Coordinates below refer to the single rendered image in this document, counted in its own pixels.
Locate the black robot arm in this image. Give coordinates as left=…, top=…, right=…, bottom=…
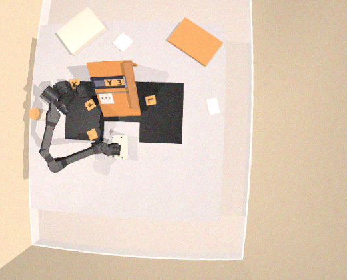
left=39, top=80, right=121, bottom=173

